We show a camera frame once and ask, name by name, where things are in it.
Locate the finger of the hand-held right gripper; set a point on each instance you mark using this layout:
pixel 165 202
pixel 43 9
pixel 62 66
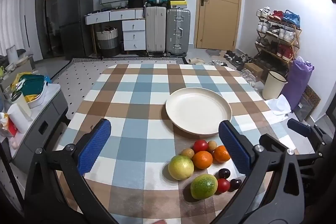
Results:
pixel 317 157
pixel 299 127

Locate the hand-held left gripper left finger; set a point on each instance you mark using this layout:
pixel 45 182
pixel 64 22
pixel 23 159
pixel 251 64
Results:
pixel 93 146

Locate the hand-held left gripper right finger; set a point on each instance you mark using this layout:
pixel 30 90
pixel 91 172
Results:
pixel 233 146

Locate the small orange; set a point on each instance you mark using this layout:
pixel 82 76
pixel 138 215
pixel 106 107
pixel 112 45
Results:
pixel 220 154

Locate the brown longan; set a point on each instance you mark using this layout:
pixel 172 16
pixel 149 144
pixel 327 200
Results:
pixel 212 145
pixel 188 153

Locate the dark plum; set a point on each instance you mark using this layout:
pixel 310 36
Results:
pixel 224 173
pixel 235 184

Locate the large red tomato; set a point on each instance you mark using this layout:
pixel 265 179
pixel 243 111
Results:
pixel 200 145

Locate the large orange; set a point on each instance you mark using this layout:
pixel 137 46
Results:
pixel 202 159

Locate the small red tomato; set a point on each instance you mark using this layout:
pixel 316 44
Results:
pixel 223 185

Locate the green yellow round fruit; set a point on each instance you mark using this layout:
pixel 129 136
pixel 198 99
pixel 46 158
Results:
pixel 204 186

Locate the cream round plate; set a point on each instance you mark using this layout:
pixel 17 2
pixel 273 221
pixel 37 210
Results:
pixel 198 109

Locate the person's left hand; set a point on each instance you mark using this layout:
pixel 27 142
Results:
pixel 160 222

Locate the white cloth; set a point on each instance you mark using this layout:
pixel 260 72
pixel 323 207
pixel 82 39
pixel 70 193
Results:
pixel 279 107

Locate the brown doormat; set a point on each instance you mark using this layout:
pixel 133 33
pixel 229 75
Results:
pixel 309 100

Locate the purple bag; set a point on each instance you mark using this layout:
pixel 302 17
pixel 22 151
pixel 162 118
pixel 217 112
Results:
pixel 299 82

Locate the white waste bin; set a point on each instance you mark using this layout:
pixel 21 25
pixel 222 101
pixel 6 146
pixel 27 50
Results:
pixel 273 87

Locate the grey side cabinet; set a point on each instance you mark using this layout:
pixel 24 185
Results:
pixel 42 124

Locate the checked tablecloth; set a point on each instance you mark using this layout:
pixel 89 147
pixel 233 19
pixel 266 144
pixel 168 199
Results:
pixel 139 113

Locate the white dotted rug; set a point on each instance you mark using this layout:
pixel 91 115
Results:
pixel 78 74

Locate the small cardboard box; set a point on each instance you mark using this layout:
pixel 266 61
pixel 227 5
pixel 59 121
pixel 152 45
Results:
pixel 253 69

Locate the white paper roll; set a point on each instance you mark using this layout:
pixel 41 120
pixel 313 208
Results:
pixel 17 117

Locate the white basin with containers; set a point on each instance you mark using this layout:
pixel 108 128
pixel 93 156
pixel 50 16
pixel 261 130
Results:
pixel 32 90

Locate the white tumbler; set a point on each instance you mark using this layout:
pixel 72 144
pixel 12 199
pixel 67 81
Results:
pixel 22 103

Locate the pile of floor shoes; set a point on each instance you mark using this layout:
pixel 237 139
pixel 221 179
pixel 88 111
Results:
pixel 233 58

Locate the wooden shoe rack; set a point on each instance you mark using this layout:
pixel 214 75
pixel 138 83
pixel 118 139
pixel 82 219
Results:
pixel 298 37

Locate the rows of shoes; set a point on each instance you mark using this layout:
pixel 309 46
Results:
pixel 284 33

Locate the grey floor mat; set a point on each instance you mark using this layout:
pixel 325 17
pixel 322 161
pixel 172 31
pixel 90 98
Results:
pixel 214 52

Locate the woven laundry basket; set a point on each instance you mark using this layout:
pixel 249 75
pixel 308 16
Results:
pixel 107 41

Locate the white drawer cabinet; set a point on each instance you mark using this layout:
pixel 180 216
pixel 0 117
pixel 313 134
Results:
pixel 134 35

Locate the white kettle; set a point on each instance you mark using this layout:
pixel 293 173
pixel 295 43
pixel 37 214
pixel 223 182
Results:
pixel 12 56

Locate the wooden door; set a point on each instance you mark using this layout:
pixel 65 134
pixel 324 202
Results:
pixel 220 22

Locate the silver suitcase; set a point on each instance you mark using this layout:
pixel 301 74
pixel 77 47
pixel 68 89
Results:
pixel 178 29

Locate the grey refrigerator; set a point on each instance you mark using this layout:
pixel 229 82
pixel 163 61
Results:
pixel 74 16

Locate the white desk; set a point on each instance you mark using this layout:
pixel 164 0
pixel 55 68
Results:
pixel 110 15

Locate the beige suitcase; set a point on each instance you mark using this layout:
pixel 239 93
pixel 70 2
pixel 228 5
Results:
pixel 155 29

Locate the white curtain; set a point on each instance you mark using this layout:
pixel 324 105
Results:
pixel 11 24

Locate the black storage box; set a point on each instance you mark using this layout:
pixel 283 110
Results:
pixel 137 3

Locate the dark glass cabinet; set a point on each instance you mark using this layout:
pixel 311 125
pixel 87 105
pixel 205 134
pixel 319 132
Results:
pixel 47 3

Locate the yellow black shoebox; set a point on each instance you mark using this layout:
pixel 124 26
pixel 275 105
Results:
pixel 177 4

